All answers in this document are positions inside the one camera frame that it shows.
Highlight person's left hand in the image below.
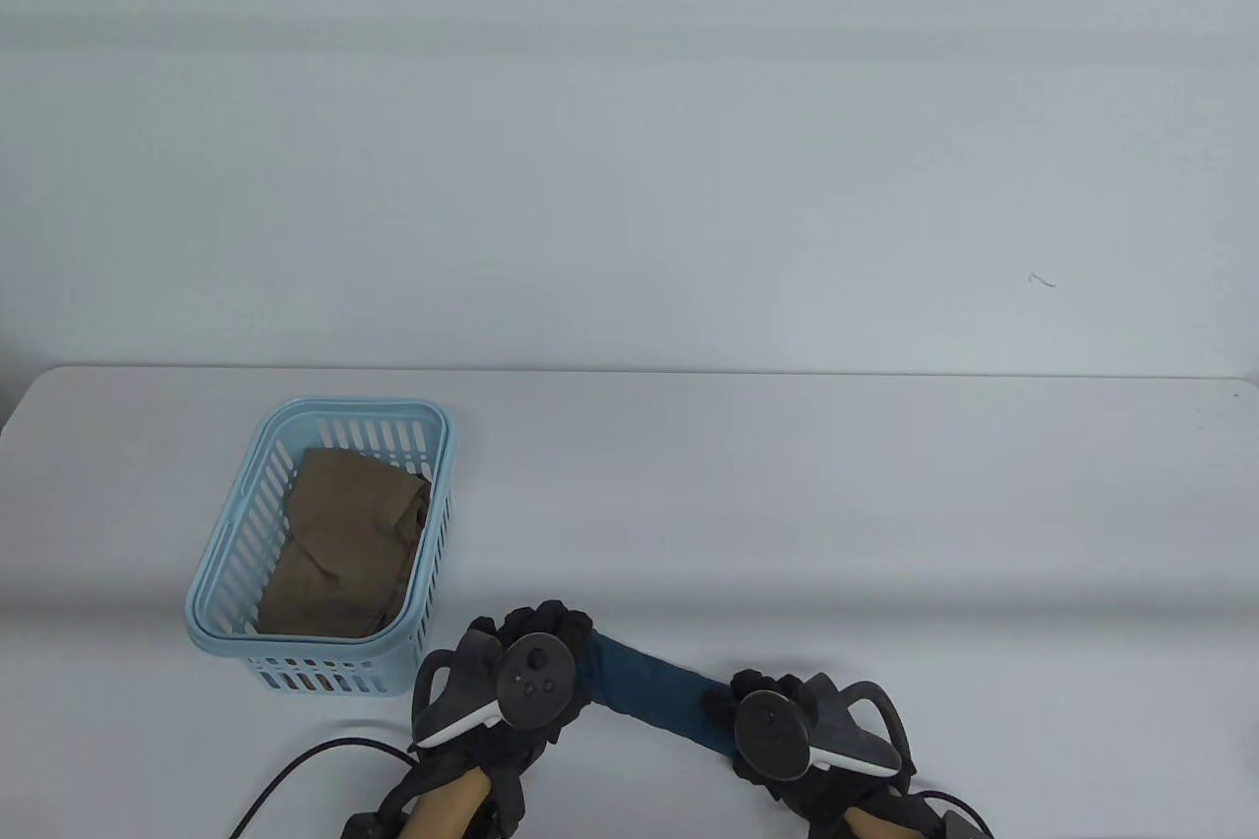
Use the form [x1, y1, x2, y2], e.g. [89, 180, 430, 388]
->
[406, 599, 598, 839]

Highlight person's right hand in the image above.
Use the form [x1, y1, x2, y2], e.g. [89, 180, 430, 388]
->
[700, 668, 937, 827]

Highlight teal shorts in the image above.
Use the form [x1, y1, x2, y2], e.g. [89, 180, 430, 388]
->
[579, 631, 750, 763]

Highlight person's left forearm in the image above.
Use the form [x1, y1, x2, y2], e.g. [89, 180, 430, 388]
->
[401, 764, 495, 839]

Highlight grey white left controller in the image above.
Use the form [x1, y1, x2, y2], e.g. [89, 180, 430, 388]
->
[410, 629, 582, 750]

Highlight brown folded cloth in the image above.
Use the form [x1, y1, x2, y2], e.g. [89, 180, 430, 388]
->
[257, 446, 435, 639]

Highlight light blue plastic basket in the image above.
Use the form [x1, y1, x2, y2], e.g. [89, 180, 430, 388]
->
[184, 396, 460, 697]

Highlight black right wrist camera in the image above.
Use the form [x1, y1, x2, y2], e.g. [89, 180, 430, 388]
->
[925, 788, 996, 839]

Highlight black cable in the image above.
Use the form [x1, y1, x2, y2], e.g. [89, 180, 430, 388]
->
[230, 742, 421, 839]

